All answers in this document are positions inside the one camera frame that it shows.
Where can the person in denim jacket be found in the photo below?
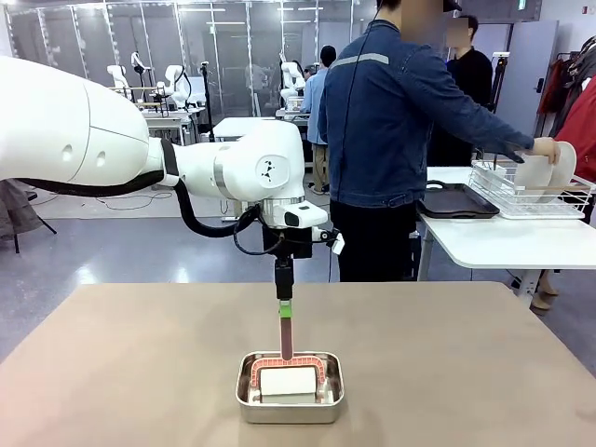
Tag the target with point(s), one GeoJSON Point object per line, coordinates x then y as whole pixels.
{"type": "Point", "coordinates": [372, 139]}

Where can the white background table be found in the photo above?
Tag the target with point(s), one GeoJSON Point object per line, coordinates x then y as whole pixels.
{"type": "Point", "coordinates": [242, 125]}

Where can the person right hand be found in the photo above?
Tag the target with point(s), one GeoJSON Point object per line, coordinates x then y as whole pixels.
{"type": "Point", "coordinates": [548, 149]}

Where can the brown hanging jacket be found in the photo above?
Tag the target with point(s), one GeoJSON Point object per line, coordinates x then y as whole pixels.
{"type": "Point", "coordinates": [551, 88]}

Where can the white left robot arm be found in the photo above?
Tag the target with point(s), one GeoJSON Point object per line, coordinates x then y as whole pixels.
{"type": "Point", "coordinates": [46, 130]}

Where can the white topped work table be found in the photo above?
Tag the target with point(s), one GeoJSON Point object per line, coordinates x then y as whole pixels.
{"type": "Point", "coordinates": [165, 122]}

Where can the dark grey draped jacket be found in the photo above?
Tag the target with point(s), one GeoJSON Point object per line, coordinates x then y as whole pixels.
{"type": "Point", "coordinates": [18, 219]}

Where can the person in black jacket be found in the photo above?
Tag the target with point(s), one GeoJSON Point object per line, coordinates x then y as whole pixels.
{"type": "Point", "coordinates": [472, 79]}

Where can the black camera tripod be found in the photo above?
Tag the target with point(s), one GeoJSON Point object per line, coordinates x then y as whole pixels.
{"type": "Point", "coordinates": [500, 79]}

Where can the grey door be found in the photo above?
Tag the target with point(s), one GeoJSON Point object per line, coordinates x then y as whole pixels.
{"type": "Point", "coordinates": [526, 93]}

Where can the black metal frame shelf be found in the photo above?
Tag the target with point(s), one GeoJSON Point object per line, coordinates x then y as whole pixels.
{"type": "Point", "coordinates": [153, 102]}

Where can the white side table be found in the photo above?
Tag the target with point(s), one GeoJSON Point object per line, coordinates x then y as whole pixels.
{"type": "Point", "coordinates": [512, 242]}

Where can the rectangular steel tray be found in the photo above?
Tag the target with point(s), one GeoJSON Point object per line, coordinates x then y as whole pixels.
{"type": "Point", "coordinates": [288, 412]}

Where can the person right forearm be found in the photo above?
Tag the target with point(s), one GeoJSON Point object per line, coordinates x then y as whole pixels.
{"type": "Point", "coordinates": [498, 132]}

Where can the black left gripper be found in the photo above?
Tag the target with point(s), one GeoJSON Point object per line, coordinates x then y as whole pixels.
{"type": "Point", "coordinates": [288, 242]}

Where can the red hanging coat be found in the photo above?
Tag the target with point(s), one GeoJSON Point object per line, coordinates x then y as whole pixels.
{"type": "Point", "coordinates": [582, 116]}

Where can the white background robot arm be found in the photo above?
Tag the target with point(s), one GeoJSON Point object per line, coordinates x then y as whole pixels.
{"type": "Point", "coordinates": [137, 60]}
{"type": "Point", "coordinates": [291, 77]}
{"type": "Point", "coordinates": [179, 86]}
{"type": "Point", "coordinates": [118, 74]}

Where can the person in light blue shirt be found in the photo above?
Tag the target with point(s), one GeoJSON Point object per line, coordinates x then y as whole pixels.
{"type": "Point", "coordinates": [319, 102]}

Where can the clear cutlery holder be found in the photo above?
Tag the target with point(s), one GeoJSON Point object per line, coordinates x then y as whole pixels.
{"type": "Point", "coordinates": [486, 174]}

